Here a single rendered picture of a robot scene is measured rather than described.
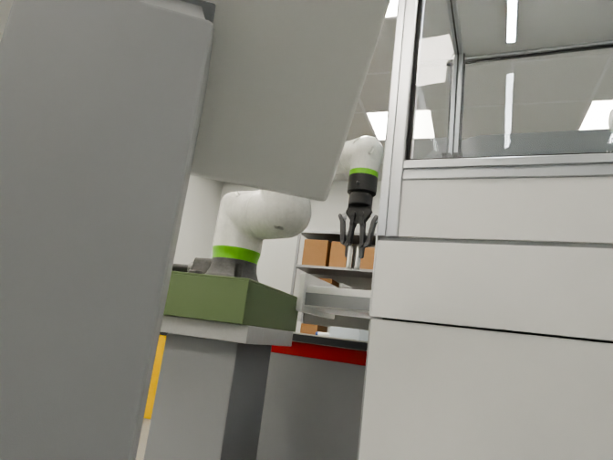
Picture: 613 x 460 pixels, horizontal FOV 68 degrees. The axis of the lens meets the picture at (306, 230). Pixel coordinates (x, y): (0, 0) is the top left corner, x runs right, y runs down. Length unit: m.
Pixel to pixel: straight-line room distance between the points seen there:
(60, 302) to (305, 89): 0.35
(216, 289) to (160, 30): 0.71
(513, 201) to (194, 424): 0.82
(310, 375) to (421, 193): 0.88
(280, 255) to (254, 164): 5.54
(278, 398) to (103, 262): 1.27
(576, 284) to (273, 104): 0.52
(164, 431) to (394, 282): 0.66
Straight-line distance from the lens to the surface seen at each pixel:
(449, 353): 0.79
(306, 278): 1.32
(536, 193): 0.83
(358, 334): 1.63
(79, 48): 0.45
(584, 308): 0.80
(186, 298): 1.10
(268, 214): 1.09
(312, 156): 0.59
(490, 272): 0.80
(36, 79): 0.44
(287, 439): 1.61
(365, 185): 1.42
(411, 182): 0.86
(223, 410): 1.11
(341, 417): 1.53
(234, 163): 0.59
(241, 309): 1.03
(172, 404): 1.18
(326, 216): 6.03
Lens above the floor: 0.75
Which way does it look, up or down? 13 degrees up
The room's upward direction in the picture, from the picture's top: 7 degrees clockwise
